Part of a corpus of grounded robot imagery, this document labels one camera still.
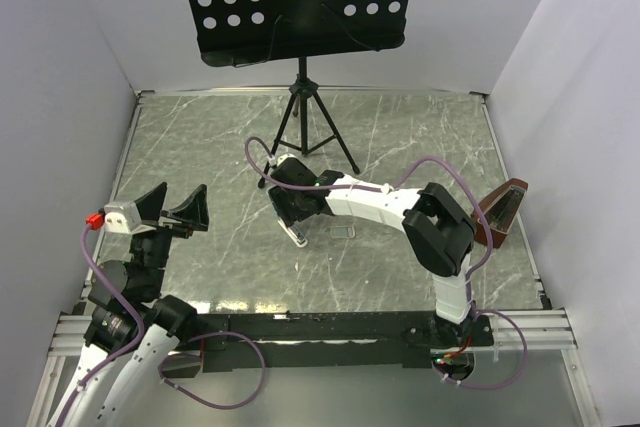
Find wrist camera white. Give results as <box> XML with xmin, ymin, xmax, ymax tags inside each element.
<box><xmin>85</xmin><ymin>201</ymin><xmax>147</xmax><ymax>235</ymax></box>
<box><xmin>267</xmin><ymin>153</ymin><xmax>296</xmax><ymax>169</ymax></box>

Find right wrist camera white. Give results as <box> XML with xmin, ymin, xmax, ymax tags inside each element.
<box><xmin>267</xmin><ymin>153</ymin><xmax>296</xmax><ymax>169</ymax></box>

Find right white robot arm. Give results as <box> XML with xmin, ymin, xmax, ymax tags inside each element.
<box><xmin>268</xmin><ymin>154</ymin><xmax>475</xmax><ymax>345</ymax></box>

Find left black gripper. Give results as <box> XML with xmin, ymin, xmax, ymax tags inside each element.
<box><xmin>131</xmin><ymin>182</ymin><xmax>207</xmax><ymax>298</ymax></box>

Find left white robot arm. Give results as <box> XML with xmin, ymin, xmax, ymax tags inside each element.
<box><xmin>48</xmin><ymin>183</ymin><xmax>209</xmax><ymax>426</ymax></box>

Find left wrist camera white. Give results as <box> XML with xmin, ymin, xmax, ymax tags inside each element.
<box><xmin>85</xmin><ymin>201</ymin><xmax>147</xmax><ymax>235</ymax></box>

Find brown wooden metronome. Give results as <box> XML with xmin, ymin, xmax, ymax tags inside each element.
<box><xmin>479</xmin><ymin>178</ymin><xmax>529</xmax><ymax>249</ymax></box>

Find light blue stapler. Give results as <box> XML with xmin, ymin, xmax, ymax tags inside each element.
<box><xmin>277</xmin><ymin>218</ymin><xmax>308</xmax><ymax>248</ymax></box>

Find black perforated music stand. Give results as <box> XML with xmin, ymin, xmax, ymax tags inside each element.
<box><xmin>174</xmin><ymin>0</ymin><xmax>420</xmax><ymax>189</ymax></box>

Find aluminium rail frame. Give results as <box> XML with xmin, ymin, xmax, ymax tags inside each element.
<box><xmin>49</xmin><ymin>89</ymin><xmax>601</xmax><ymax>427</ymax></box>

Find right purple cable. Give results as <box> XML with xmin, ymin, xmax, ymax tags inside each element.
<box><xmin>243</xmin><ymin>135</ymin><xmax>496</xmax><ymax>308</ymax></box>

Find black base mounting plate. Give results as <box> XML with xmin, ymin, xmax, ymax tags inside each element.
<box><xmin>175</xmin><ymin>311</ymin><xmax>494</xmax><ymax>373</ymax></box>

